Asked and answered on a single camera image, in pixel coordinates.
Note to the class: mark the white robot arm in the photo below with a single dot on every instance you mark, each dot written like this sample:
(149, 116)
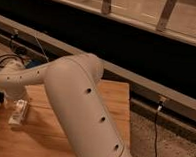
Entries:
(70, 85)

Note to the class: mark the blue object on floor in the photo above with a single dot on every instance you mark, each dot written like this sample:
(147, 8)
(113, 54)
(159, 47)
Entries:
(32, 64)

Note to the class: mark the metal railing frame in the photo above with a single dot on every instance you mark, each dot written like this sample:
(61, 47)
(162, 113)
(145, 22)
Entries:
(172, 18)

